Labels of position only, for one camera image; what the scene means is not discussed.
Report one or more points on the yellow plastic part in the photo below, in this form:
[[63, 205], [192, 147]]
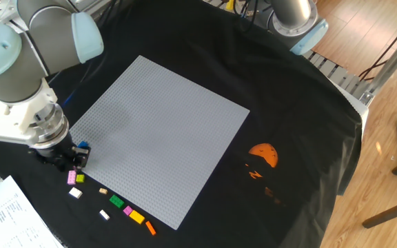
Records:
[[230, 4]]

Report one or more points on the aluminium frame post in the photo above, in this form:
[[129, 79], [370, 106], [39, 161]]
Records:
[[391, 63]]

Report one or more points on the yellow Lego brick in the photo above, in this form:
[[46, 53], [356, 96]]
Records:
[[137, 217]]

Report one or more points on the black cloth with orange print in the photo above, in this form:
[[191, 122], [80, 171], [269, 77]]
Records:
[[226, 62]]

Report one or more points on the orange narrow Lego brick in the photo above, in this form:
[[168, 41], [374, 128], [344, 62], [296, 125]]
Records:
[[150, 228]]

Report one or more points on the narrow white Lego brick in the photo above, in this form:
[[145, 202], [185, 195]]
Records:
[[104, 215]]

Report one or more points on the light pink Lego brick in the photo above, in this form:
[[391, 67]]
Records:
[[71, 178]]

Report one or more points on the lime green Lego brick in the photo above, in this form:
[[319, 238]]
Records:
[[80, 178]]

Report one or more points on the wide white Lego brick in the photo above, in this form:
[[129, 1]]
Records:
[[75, 193]]

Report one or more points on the grey Lego baseplate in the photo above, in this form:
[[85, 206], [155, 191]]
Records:
[[164, 137]]

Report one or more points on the tan small Lego brick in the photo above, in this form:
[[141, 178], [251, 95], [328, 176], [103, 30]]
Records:
[[103, 191]]

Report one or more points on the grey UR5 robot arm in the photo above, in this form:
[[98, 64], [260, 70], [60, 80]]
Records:
[[12, 79]]

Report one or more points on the dark green Lego brick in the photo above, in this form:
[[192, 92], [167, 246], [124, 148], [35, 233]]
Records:
[[116, 201]]

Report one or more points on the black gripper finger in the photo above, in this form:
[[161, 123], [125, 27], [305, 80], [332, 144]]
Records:
[[81, 155], [67, 164]]

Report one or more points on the blue long Lego brick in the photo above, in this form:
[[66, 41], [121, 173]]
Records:
[[83, 144]]

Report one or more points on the magenta small Lego brick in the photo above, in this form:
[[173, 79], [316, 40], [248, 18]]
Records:
[[127, 210]]

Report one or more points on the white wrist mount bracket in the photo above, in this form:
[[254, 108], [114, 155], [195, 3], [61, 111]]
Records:
[[12, 117]]

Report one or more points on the white printed paper sheets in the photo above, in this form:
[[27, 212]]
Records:
[[9, 217]]

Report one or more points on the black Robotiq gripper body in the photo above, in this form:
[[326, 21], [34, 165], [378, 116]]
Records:
[[53, 148]]

